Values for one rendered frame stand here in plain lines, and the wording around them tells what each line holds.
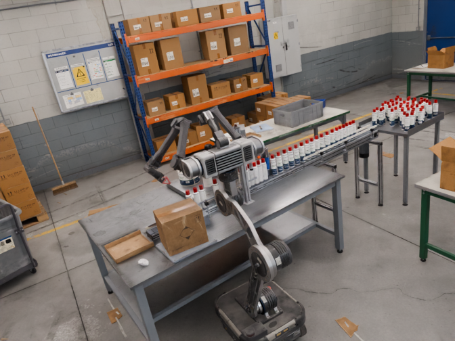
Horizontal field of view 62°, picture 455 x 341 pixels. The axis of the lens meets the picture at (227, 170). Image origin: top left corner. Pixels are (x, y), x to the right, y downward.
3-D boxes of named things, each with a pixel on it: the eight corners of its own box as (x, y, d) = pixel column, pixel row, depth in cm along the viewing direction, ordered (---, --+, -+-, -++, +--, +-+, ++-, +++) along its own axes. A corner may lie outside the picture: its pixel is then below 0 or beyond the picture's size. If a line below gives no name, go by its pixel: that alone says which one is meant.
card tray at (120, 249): (141, 233, 308) (139, 229, 307) (154, 245, 288) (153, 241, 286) (105, 249, 294) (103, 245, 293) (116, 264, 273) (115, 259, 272)
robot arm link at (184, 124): (183, 111, 279) (193, 117, 285) (172, 119, 289) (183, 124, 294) (175, 165, 259) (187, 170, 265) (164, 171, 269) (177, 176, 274)
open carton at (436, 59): (422, 68, 728) (422, 49, 714) (439, 63, 745) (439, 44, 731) (441, 70, 693) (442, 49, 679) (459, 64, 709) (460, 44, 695)
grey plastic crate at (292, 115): (304, 113, 569) (302, 98, 561) (324, 116, 537) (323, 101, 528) (273, 124, 542) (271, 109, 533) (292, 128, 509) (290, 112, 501)
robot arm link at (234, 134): (204, 106, 295) (215, 101, 298) (204, 116, 308) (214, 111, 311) (240, 148, 281) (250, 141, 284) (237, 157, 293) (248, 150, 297)
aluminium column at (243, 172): (248, 199, 332) (236, 126, 307) (251, 201, 329) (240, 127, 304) (244, 201, 330) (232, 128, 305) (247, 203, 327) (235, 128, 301)
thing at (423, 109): (397, 110, 481) (397, 95, 473) (443, 116, 436) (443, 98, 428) (374, 120, 459) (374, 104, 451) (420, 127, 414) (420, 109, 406)
